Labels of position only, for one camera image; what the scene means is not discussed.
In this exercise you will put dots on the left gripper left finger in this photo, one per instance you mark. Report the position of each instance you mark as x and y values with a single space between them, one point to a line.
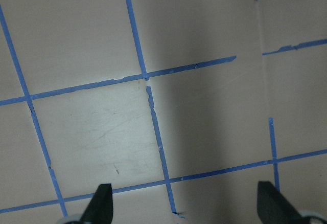
100 208

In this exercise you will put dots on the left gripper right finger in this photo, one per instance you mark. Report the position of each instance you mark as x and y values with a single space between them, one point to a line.
273 208

